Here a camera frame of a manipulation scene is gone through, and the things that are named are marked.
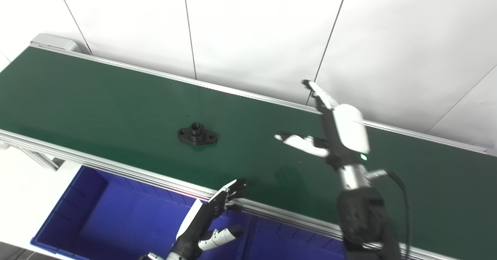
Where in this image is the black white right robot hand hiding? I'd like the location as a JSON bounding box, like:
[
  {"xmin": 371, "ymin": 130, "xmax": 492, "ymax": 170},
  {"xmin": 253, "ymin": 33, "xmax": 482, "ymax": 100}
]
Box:
[{"xmin": 274, "ymin": 80, "xmax": 370, "ymax": 171}]

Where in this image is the blue plastic bin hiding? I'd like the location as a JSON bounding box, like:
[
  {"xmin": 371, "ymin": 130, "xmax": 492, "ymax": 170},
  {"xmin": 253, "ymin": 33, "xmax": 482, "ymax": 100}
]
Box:
[
  {"xmin": 31, "ymin": 166, "xmax": 254, "ymax": 260},
  {"xmin": 242, "ymin": 215, "xmax": 347, "ymax": 260}
]

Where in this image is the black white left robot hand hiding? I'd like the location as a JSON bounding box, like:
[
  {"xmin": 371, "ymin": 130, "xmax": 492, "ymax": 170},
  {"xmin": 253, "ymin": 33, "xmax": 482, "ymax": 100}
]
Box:
[{"xmin": 171, "ymin": 178, "xmax": 248, "ymax": 260}]

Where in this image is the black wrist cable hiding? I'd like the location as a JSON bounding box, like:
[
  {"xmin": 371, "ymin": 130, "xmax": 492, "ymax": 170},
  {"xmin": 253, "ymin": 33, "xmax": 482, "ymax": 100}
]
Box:
[{"xmin": 367, "ymin": 170, "xmax": 411, "ymax": 260}]

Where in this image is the green conveyor belt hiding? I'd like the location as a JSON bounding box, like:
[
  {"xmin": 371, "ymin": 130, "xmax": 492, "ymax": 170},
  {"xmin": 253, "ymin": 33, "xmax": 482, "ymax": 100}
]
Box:
[{"xmin": 0, "ymin": 47, "xmax": 497, "ymax": 260}]

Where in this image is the black flanged metal part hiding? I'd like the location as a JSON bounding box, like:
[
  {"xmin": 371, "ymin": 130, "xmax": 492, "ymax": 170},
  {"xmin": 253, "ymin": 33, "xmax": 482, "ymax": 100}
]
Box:
[{"xmin": 177, "ymin": 122, "xmax": 219, "ymax": 147}]

